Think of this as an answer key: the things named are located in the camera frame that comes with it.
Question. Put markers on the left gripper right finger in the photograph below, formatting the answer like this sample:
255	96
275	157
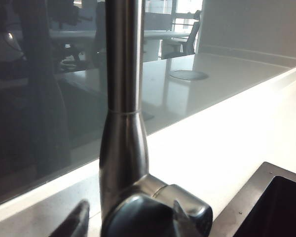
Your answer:
183	219

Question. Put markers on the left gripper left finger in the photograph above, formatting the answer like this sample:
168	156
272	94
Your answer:
74	222

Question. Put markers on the black stainless steel sink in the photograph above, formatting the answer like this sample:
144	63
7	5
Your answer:
273	205

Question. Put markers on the stainless steel faucet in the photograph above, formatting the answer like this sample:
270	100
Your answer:
124	74

